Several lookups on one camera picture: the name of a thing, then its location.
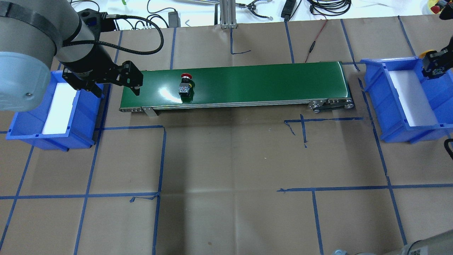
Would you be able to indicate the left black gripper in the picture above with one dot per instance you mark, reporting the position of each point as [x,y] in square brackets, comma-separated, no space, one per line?
[92,61]

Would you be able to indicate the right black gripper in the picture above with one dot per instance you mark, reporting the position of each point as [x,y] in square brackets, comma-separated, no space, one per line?
[436,64]

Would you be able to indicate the red mushroom push button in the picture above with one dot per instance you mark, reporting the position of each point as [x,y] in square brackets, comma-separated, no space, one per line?
[186,85]

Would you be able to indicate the yellow mushroom push button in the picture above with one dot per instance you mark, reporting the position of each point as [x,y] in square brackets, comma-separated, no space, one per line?
[426,53]

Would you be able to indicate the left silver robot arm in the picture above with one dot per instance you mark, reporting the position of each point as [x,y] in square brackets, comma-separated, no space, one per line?
[35,32]

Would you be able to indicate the right blue plastic bin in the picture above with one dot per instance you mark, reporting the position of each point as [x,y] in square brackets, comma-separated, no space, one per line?
[388,108]

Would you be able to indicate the blue plastic bin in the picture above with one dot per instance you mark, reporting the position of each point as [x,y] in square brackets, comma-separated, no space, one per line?
[27,126]
[388,108]

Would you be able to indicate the left blue plastic bin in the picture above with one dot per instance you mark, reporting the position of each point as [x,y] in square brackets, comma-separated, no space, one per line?
[27,126]

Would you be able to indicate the white foam pad left bin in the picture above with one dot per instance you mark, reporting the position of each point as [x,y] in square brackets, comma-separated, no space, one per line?
[60,110]

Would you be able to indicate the black power adapter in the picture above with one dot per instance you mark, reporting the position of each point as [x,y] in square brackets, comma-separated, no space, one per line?
[174,19]

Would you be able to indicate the green conveyor belt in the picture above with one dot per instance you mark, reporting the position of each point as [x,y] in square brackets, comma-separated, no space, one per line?
[322,85]

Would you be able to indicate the aluminium frame post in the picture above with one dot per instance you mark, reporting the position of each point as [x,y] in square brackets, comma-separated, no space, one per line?
[228,14]

